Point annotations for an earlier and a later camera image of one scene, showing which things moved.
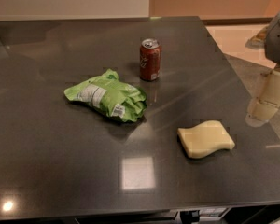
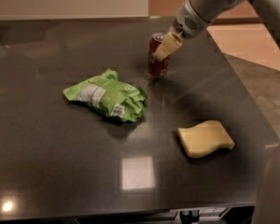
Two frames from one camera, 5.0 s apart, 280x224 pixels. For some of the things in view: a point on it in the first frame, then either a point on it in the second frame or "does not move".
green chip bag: x=111 y=96 does not move
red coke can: x=149 y=60 → x=158 y=68
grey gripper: x=278 y=41 → x=187 y=24
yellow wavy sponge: x=205 y=138 does not move
